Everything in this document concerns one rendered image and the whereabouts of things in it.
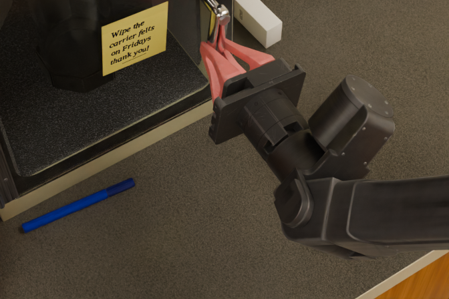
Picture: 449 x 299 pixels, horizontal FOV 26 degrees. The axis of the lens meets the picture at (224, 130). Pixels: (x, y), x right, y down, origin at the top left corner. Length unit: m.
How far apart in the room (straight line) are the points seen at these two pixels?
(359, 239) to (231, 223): 0.34
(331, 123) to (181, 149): 0.34
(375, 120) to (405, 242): 0.13
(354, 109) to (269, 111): 0.10
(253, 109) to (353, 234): 0.19
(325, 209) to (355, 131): 0.08
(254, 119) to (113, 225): 0.28
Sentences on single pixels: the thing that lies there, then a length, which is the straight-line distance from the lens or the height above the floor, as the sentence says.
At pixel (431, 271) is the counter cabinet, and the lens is 1.35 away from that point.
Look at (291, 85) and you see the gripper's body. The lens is 0.98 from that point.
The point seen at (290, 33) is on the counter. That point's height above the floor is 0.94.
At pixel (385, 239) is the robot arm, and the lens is 0.81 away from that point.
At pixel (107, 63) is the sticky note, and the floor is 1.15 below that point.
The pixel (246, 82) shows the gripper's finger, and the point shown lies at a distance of 0.96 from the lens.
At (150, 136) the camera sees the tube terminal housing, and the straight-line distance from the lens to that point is 1.19.
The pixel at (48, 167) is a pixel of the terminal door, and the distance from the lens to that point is 1.11.
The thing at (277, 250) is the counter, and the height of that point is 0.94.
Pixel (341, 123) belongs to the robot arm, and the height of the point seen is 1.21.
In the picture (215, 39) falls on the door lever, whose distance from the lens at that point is 1.00.
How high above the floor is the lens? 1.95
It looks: 56 degrees down
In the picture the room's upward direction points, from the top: straight up
